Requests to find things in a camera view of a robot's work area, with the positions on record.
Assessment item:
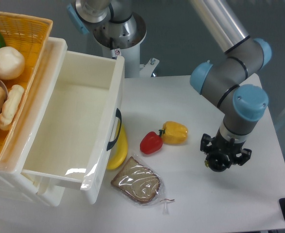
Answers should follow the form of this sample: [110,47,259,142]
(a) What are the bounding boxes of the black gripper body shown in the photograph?
[212,128,243,158]

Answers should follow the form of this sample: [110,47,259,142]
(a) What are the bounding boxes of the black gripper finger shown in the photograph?
[233,148,252,166]
[200,133,213,155]

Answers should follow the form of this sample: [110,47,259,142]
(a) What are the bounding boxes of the dark purple mangosteen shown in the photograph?
[205,150,231,172]

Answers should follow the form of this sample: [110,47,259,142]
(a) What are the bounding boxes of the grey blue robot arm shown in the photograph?
[67,0,272,172]

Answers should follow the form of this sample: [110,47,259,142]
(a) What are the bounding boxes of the yellow bell pepper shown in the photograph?
[159,121,188,145]

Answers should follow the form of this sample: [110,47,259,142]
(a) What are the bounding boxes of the red bell pepper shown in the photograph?
[140,132,163,155]

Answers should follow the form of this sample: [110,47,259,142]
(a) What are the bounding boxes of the bagged bread slice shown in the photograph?
[110,155,175,215]

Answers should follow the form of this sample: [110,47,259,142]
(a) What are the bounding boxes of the yellow banana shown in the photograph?
[106,123,128,170]

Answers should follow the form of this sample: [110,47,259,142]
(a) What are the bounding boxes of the white plastic drawer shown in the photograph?
[24,51,125,204]

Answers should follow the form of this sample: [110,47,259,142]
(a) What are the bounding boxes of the beige twisted bread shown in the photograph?
[0,84,24,131]

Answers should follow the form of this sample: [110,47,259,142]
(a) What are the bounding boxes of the white drawer cabinet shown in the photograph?
[0,37,67,206]

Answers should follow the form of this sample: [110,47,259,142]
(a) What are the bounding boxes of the orange woven basket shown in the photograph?
[0,12,53,161]

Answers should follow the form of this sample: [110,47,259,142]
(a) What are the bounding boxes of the white round bun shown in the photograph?
[0,47,25,80]

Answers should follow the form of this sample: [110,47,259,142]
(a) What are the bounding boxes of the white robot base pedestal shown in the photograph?
[93,12,159,78]

